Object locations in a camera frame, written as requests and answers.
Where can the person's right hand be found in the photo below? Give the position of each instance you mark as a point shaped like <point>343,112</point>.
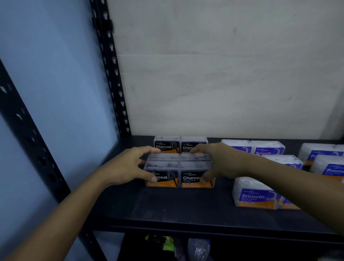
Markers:
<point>231,164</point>

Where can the person's left hand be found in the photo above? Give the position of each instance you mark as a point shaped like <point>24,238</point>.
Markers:
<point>126,169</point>

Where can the black metal shelf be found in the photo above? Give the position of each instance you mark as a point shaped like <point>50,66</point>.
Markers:
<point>161,209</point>

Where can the person's left forearm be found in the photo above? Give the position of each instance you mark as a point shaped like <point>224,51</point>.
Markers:
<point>59,223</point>

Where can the person's right forearm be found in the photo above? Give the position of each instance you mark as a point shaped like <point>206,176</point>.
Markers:
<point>301,188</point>

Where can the green plastic packet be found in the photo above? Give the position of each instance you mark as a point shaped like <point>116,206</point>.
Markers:
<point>168,243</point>

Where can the clear plastic bottle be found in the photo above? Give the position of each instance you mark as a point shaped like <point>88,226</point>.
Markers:
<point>199,250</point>

